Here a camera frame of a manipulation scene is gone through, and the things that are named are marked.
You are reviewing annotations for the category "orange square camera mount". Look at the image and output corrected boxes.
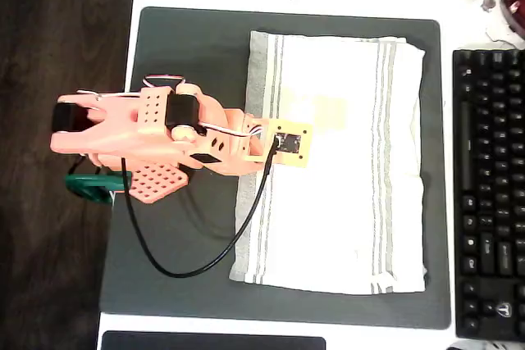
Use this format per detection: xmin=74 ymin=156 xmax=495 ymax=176
xmin=256 ymin=117 xmax=313 ymax=170

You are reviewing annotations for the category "green table clamp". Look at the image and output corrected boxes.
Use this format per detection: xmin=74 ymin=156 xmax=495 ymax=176
xmin=64 ymin=170 xmax=133 ymax=206

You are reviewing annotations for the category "black camera cable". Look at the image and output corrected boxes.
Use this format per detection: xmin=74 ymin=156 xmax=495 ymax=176
xmin=121 ymin=136 xmax=282 ymax=279

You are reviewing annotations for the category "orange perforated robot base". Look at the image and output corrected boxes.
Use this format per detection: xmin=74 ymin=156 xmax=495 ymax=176
xmin=85 ymin=152 xmax=192 ymax=206

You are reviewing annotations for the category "dark grey desk mat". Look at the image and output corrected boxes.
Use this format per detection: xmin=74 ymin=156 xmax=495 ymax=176
xmin=99 ymin=6 xmax=452 ymax=330

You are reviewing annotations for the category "black keyboard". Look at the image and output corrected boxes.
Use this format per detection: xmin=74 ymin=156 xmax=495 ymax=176
xmin=452 ymin=48 xmax=525 ymax=343

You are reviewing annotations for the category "black flat pad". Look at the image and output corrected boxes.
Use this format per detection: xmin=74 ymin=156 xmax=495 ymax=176
xmin=101 ymin=330 xmax=327 ymax=350

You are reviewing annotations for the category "white striped towel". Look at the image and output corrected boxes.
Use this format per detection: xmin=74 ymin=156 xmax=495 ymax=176
xmin=228 ymin=30 xmax=428 ymax=297

